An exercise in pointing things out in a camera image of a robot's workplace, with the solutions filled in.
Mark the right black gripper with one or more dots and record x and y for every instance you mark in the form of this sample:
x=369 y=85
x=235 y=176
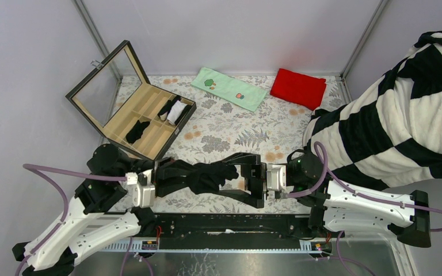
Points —
x=255 y=172

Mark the black white checkered blanket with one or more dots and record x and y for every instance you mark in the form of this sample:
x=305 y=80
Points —
x=391 y=135

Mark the red folded cloth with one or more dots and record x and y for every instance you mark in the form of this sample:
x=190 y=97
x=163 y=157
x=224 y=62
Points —
x=298 y=88

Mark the white rolled cloth in box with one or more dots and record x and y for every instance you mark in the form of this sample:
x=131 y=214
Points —
x=175 y=112

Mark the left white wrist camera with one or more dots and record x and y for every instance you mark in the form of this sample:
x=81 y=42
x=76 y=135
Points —
x=140 y=189

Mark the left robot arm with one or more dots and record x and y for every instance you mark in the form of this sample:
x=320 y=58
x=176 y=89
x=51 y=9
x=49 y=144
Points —
x=111 y=202

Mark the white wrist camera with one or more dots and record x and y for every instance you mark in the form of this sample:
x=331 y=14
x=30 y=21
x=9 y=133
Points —
x=276 y=179
x=140 y=189

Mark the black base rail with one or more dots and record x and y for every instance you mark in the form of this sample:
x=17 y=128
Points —
x=236 y=231

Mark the black rolled sock in box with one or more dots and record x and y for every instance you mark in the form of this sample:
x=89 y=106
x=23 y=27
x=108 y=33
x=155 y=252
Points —
x=164 y=111

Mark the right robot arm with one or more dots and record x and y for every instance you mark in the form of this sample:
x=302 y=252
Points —
x=334 y=206

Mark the black underwear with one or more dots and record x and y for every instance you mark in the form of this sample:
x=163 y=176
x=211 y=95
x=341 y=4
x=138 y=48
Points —
x=136 y=132

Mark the black garment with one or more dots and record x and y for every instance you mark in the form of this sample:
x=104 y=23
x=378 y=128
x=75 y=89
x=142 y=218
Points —
x=208 y=178

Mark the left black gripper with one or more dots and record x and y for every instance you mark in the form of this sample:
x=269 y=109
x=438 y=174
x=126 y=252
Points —
x=163 y=176

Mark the black wooden compartment box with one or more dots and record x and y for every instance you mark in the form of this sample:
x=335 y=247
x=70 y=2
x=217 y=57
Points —
x=117 y=93

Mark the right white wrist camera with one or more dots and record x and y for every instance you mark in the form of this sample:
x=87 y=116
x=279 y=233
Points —
x=276 y=179

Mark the floral patterned table mat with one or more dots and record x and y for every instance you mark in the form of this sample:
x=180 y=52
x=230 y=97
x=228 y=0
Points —
x=219 y=128

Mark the light green printed cloth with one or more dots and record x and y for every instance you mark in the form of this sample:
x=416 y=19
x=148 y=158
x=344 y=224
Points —
x=230 y=89

